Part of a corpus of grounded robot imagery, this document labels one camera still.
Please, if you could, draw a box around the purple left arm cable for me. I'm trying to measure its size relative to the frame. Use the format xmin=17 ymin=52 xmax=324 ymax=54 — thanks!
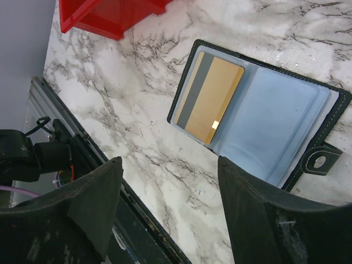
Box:
xmin=0 ymin=185 xmax=41 ymax=197

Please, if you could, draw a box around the red plastic bin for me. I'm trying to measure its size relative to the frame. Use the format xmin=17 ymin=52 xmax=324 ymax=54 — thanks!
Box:
xmin=58 ymin=0 xmax=171 ymax=41

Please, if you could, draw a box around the black leather card holder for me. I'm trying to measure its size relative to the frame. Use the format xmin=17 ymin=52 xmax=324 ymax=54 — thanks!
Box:
xmin=167 ymin=40 xmax=351 ymax=191

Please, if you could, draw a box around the aluminium rail frame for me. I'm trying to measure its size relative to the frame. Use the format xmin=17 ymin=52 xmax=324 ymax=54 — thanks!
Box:
xmin=23 ymin=76 xmax=91 ymax=142

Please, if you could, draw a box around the yellow credit card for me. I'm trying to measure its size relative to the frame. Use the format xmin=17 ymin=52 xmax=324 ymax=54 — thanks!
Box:
xmin=172 ymin=51 xmax=245 ymax=145

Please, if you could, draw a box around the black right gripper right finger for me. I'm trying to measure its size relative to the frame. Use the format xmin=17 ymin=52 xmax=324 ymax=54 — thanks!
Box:
xmin=217 ymin=156 xmax=351 ymax=263

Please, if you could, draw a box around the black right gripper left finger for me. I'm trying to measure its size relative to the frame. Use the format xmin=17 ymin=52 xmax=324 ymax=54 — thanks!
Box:
xmin=1 ymin=157 xmax=123 ymax=263

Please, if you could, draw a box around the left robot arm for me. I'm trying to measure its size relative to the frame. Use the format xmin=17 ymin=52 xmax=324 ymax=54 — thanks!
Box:
xmin=1 ymin=129 xmax=78 ymax=208

